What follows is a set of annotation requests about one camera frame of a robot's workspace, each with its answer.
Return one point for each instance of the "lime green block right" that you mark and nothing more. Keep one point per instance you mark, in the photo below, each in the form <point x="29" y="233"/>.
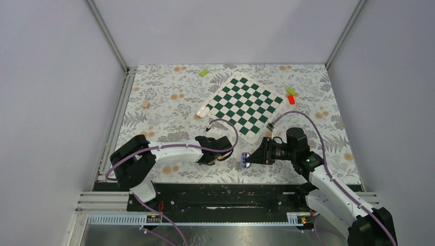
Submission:
<point x="290" y="91"/>

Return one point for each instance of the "left aluminium frame post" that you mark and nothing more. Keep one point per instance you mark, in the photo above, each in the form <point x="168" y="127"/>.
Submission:
<point x="106" y="34"/>

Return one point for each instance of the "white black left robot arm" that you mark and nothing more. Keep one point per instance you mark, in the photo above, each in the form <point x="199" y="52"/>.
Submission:
<point x="133" y="161"/>

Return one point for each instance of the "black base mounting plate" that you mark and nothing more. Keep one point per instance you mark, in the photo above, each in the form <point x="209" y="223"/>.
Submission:
<point x="201" y="203"/>

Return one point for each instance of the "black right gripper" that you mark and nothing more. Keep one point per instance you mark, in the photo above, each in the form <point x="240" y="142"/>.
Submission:
<point x="263" y="155"/>

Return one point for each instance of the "white earbud charging case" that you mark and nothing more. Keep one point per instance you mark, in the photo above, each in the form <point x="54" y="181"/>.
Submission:
<point x="203" y="111"/>

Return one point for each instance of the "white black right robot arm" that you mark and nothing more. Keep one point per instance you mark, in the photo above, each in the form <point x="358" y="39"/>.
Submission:
<point x="357" y="220"/>

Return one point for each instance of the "aluminium frame post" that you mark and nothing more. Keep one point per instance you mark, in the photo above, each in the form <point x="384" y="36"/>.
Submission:
<point x="106" y="34"/>
<point x="348" y="27"/>

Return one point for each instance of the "floral patterned table mat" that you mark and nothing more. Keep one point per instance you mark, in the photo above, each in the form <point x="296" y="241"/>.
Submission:
<point x="176" y="92"/>

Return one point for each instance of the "small wooden cube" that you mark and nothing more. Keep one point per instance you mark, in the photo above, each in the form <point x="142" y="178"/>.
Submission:
<point x="145" y="104"/>

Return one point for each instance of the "right aluminium frame post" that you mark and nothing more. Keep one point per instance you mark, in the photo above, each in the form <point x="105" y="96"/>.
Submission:
<point x="348" y="27"/>

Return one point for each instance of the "red block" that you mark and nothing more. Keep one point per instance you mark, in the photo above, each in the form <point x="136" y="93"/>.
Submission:
<point x="291" y="99"/>

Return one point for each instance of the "green white chessboard mat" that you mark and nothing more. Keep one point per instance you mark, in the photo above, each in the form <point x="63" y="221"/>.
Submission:
<point x="249" y="105"/>

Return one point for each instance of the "lime green block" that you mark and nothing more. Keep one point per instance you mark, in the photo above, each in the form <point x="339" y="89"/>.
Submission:
<point x="290" y="91"/>
<point x="203" y="73"/>

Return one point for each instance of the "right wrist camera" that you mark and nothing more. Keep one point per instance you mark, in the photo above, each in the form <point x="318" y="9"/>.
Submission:
<point x="271" y="127"/>

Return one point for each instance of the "lime green block far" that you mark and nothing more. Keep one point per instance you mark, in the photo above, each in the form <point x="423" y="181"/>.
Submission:
<point x="203" y="73"/>

